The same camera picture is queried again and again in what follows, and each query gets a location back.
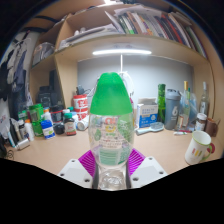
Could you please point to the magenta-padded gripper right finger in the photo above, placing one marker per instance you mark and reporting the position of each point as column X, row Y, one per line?
column 148, row 170

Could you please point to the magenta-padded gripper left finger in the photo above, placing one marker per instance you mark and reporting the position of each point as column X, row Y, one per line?
column 75, row 171

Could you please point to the clear bottle with green cap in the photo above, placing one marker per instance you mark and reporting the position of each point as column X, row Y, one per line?
column 111, row 100

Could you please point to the light blue hairbrush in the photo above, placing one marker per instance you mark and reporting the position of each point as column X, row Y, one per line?
column 150, row 128

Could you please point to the dark supplement bottle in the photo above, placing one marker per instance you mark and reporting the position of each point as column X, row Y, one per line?
column 70, row 126

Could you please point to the red and white tube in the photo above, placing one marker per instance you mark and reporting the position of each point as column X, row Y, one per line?
column 181, row 133

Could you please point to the white bottle with blue label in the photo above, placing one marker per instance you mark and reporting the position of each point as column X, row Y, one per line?
column 48, row 130

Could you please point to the white mug with green rim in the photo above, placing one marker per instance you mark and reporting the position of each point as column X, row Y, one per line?
column 197, row 148

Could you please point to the blue and white carton box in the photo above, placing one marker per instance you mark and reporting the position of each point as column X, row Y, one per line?
column 147, row 115

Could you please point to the grey shaker bottle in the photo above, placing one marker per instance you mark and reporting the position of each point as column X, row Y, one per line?
column 172, row 111

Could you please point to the red and white canister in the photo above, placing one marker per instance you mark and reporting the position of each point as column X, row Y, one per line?
column 80, row 104

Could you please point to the green glass bottle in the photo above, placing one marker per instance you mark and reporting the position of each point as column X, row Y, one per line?
column 161, row 103

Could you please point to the green plastic container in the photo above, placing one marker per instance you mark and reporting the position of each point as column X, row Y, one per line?
column 36, row 115

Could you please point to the brown jar with white lid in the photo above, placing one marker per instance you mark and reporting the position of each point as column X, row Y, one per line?
column 200, row 122

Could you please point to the brown mug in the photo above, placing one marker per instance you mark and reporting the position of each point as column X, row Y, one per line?
column 212, row 127

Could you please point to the hanging clothes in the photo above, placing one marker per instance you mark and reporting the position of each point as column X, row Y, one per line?
column 15, row 71

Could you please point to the wooden shelf unit with books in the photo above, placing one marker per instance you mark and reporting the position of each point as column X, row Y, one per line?
column 140, row 40

